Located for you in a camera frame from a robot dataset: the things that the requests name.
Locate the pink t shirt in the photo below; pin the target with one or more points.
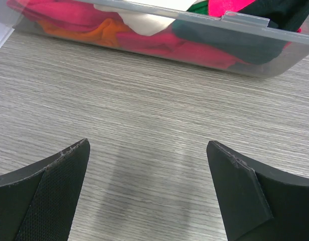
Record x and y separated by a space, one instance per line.
83 17

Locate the clear plastic storage bin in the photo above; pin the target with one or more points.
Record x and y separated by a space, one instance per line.
298 48

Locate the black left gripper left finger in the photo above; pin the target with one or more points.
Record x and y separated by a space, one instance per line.
38 201

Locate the green t shirt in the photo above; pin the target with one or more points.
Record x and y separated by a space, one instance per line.
199 8

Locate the orange t shirt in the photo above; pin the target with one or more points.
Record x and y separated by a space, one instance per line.
104 34

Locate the white t shirt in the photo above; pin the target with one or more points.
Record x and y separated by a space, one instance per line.
143 24

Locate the black t shirt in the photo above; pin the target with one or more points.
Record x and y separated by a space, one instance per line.
252 49

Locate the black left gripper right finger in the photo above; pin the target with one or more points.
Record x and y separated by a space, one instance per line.
257 201

